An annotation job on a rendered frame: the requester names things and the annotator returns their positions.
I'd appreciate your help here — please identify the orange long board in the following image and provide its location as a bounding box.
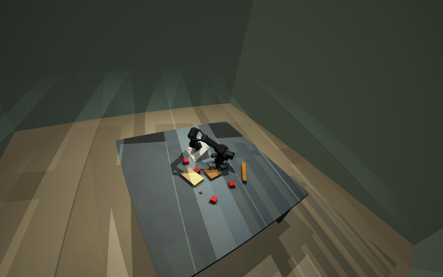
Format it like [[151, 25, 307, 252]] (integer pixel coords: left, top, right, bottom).
[[241, 162, 247, 183]]

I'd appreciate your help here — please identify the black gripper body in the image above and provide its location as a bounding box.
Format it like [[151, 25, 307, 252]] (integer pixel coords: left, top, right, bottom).
[[211, 153, 228, 170]]

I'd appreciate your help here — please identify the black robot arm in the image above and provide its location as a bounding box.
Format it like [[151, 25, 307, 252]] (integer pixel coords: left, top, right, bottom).
[[188, 127, 235, 162]]

